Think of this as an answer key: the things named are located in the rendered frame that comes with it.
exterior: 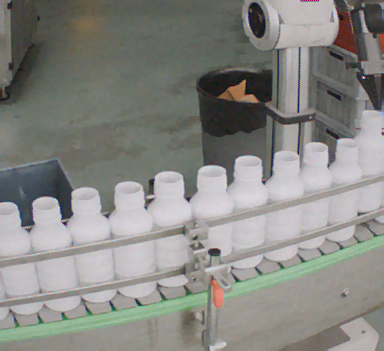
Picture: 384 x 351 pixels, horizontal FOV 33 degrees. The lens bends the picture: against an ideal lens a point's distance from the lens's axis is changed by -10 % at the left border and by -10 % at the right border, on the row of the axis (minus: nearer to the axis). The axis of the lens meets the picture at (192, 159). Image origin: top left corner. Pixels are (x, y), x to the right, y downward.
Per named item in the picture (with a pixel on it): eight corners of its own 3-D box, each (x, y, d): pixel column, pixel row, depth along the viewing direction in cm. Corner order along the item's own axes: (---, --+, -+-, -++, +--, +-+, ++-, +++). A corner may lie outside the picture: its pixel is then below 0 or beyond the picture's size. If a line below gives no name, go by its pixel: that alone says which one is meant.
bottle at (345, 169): (359, 239, 107) (371, 149, 99) (328, 246, 106) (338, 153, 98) (346, 222, 112) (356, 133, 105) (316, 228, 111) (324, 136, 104)
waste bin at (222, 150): (222, 257, 281) (226, 110, 254) (179, 208, 319) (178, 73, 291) (314, 231, 298) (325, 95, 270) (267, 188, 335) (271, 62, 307)
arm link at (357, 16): (361, 7, 127) (342, 7, 125) (381, 4, 121) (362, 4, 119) (368, 39, 128) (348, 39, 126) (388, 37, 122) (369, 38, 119)
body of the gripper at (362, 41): (398, 68, 124) (392, 32, 123) (363, 71, 120) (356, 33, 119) (380, 68, 130) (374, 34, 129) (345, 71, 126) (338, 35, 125)
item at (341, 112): (355, 138, 334) (358, 98, 325) (308, 111, 366) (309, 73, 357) (422, 119, 361) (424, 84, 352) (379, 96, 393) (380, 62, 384)
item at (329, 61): (359, 98, 324) (361, 57, 315) (309, 73, 356) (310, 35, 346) (424, 84, 352) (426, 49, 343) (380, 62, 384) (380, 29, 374)
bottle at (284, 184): (303, 257, 103) (314, 161, 96) (270, 267, 101) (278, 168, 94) (286, 239, 108) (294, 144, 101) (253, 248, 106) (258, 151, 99)
